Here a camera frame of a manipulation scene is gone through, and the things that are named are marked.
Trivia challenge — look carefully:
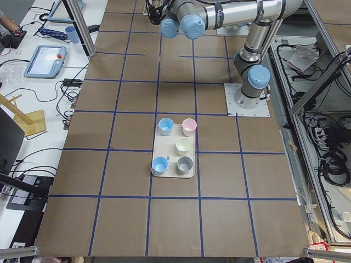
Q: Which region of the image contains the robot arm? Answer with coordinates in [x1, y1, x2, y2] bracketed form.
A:
[160, 0, 302, 110]

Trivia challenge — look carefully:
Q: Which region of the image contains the blue plastic cup near pink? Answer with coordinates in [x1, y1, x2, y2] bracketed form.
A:
[158, 118, 174, 136]

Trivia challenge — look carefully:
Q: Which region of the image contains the cream plastic cup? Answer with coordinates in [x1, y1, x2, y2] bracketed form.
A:
[175, 138, 191, 156]

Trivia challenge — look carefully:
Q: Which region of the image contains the grey plastic cup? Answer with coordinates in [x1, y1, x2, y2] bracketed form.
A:
[177, 156, 194, 174]

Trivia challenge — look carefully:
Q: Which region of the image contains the light blue plastic cup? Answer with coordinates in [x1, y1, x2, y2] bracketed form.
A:
[151, 156, 168, 176]

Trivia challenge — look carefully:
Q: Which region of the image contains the blue cup on desk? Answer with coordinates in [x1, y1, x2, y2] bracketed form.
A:
[65, 26, 80, 44]

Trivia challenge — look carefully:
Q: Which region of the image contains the white plastic tray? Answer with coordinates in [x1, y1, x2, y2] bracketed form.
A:
[152, 124, 196, 178]

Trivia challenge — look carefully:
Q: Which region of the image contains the black power adapter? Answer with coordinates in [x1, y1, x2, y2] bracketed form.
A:
[63, 78, 83, 88]

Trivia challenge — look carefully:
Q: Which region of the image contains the wooden stand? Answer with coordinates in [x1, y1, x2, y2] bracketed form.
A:
[1, 94, 46, 137]

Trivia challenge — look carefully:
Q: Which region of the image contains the teach pendant near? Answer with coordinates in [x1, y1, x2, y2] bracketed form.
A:
[24, 45, 67, 79]

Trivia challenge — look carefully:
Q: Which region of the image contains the teach pendant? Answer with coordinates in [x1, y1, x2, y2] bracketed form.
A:
[47, 1, 72, 24]
[24, 45, 67, 79]

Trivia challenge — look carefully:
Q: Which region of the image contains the blue plaid folded umbrella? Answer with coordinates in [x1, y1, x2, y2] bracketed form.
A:
[38, 28, 68, 41]

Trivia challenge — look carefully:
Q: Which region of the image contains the teach pendant far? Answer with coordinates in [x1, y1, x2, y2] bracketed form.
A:
[47, 1, 72, 24]

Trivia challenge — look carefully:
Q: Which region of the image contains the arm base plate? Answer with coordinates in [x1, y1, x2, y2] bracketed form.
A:
[224, 83, 270, 117]

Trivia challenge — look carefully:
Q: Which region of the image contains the white wire cup rack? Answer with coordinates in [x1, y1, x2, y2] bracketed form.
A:
[143, 0, 162, 16]

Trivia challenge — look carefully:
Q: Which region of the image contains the aluminium frame post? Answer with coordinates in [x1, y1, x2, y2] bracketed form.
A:
[63, 0, 97, 58]

